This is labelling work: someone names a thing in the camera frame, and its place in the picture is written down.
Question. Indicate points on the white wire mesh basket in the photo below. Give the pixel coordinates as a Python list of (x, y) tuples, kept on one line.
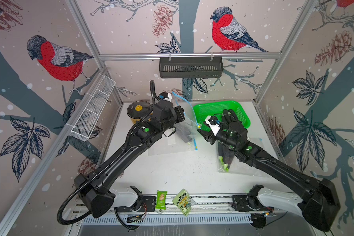
[(86, 124)]

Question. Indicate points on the yellow pot with lid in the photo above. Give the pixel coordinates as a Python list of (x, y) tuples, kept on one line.
[(138, 110)]

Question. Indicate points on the green plastic basket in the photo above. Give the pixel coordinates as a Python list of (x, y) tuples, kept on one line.
[(209, 109)]

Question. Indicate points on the small green snack packet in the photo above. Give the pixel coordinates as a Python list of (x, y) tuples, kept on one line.
[(161, 200)]

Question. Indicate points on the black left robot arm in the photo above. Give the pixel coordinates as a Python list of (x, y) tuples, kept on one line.
[(94, 189)]

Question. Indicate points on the green printed snack bag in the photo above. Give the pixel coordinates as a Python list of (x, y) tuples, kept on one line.
[(184, 202)]

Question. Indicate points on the small clear zip-top bag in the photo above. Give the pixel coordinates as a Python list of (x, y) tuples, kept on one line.
[(240, 168)]

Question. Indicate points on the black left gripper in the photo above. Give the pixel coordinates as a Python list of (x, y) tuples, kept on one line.
[(179, 113)]

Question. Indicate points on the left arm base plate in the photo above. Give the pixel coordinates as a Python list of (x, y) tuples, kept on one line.
[(143, 204)]

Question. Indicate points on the large clear zip-top bag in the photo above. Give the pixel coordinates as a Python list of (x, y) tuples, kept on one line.
[(190, 117)]

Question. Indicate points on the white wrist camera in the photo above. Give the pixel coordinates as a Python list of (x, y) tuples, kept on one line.
[(215, 125), (165, 96)]

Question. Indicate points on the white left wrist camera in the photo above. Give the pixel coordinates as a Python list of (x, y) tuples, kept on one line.
[(165, 96)]

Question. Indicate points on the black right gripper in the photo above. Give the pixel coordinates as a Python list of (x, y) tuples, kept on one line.
[(208, 135)]

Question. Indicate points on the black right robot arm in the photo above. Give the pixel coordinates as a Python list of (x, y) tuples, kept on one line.
[(319, 204)]

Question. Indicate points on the eggplant in basket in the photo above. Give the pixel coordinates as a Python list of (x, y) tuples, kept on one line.
[(229, 116)]

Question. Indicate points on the black hanging wire shelf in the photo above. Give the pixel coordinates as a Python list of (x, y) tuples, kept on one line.
[(190, 67)]

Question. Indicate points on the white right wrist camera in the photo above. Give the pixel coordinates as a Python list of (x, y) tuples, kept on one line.
[(215, 125)]

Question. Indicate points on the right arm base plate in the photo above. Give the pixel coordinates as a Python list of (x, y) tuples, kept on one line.
[(245, 203)]

